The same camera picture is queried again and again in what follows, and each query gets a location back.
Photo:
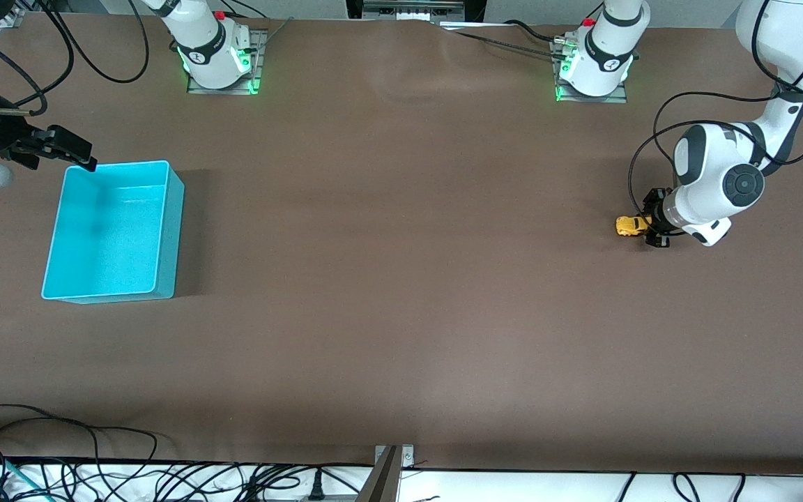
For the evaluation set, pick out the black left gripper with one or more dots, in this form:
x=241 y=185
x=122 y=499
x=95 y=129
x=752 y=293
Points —
x=654 y=209

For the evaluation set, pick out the yellow beetle toy car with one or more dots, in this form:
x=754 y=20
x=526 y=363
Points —
x=628 y=225

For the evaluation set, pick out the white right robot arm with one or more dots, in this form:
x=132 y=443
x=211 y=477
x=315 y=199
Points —
x=210 y=49

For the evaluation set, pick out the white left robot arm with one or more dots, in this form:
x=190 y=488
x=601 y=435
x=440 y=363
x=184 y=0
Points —
x=722 y=167

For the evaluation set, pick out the turquoise plastic bin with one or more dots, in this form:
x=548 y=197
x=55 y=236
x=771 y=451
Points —
x=109 y=237

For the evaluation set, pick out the grey power strip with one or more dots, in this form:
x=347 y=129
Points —
x=412 y=8

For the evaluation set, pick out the grey metal mast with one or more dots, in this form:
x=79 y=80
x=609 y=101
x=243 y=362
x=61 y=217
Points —
x=380 y=481

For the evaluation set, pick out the black power plug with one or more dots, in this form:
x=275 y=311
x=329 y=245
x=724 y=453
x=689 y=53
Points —
x=316 y=486

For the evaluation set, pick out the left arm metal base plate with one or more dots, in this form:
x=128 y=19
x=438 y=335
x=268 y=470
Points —
x=616 y=96

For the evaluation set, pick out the aluminium frame bracket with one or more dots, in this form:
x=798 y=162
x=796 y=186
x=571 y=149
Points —
x=10 y=17

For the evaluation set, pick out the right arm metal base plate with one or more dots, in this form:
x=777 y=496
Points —
x=259 y=49

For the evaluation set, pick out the small metal table bracket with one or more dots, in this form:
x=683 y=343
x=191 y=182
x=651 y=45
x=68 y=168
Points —
x=407 y=457

